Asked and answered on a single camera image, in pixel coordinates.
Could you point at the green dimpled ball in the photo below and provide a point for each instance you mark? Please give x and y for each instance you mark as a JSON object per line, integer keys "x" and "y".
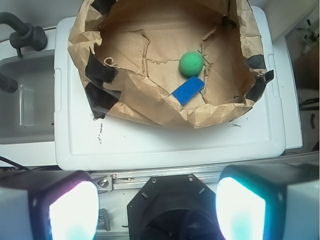
{"x": 191, "y": 64}

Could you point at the blue rectangular sponge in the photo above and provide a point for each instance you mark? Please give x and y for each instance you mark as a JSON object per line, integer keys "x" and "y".
{"x": 184, "y": 93}

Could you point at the crumpled brown paper bag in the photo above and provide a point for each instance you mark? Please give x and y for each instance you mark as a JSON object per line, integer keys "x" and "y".
{"x": 127, "y": 53}

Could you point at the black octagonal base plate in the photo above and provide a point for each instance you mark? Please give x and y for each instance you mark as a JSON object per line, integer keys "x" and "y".
{"x": 173, "y": 207}

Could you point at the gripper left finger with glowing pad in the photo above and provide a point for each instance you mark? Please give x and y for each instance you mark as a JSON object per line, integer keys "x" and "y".
{"x": 48, "y": 205}

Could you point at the clear plastic side bin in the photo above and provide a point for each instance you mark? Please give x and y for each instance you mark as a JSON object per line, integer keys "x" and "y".
{"x": 27, "y": 115}

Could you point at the white plastic bin lid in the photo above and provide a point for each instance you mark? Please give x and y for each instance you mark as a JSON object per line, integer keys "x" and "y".
{"x": 111, "y": 143}

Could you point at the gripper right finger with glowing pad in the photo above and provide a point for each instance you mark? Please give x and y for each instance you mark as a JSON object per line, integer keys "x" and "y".
{"x": 269, "y": 202}

